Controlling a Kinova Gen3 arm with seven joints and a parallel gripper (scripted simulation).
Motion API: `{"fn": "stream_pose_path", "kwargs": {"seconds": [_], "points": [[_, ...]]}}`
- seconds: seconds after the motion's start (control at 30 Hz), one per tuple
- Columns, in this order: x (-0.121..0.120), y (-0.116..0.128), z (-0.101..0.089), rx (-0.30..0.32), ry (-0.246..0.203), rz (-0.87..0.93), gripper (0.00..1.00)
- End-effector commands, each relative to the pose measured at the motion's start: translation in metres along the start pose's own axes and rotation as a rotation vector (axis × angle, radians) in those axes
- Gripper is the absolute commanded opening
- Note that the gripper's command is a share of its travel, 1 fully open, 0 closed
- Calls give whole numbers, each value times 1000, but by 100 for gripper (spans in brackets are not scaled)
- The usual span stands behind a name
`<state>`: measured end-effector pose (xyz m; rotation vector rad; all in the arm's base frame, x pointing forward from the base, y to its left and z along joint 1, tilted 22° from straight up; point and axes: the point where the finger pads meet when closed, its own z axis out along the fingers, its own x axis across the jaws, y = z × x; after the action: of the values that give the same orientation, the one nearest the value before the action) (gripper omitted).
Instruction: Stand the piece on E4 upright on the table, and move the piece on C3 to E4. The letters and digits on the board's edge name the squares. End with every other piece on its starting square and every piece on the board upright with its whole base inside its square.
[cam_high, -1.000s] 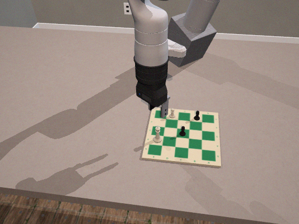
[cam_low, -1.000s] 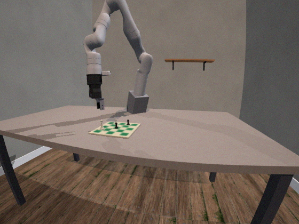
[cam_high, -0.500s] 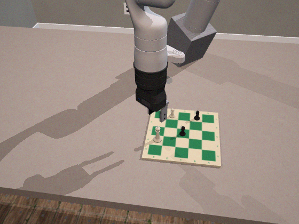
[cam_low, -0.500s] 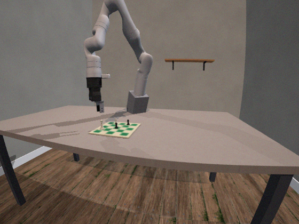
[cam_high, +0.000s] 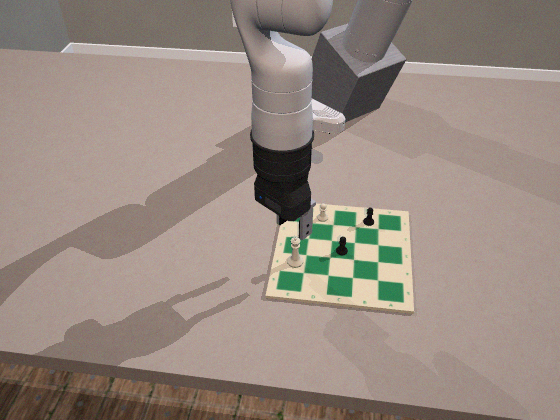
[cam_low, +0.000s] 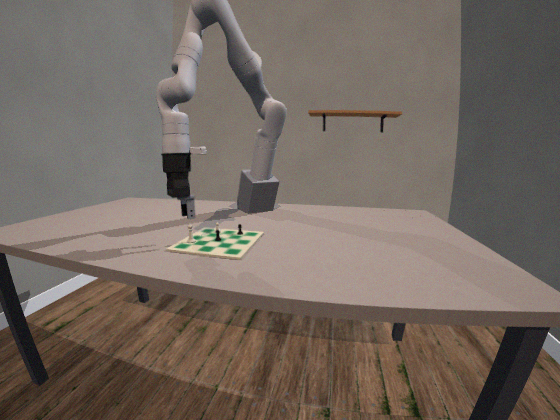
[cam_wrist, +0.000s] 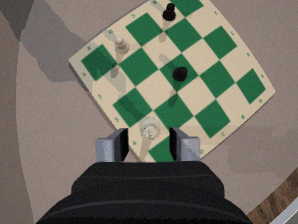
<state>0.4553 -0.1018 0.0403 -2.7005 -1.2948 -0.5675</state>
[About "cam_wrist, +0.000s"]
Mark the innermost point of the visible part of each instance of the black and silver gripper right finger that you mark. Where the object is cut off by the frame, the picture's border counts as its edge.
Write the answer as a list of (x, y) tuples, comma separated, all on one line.
[(183, 147)]

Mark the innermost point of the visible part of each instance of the white queen chess piece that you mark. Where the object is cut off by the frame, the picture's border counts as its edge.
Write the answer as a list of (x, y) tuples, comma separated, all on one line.
[(153, 129)]

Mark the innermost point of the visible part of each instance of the green and cream chessboard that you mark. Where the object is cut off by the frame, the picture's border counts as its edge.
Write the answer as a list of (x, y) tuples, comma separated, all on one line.
[(225, 84)]

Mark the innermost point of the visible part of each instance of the black pawn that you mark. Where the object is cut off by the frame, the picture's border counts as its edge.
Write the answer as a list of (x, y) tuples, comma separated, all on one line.
[(180, 74), (170, 14)]

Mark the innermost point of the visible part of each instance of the white pawn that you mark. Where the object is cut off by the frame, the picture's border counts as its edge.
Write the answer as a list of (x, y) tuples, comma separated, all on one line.
[(122, 46)]

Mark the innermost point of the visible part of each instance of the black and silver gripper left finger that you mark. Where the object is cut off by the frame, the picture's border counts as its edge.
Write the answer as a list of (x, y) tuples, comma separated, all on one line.
[(113, 148)]

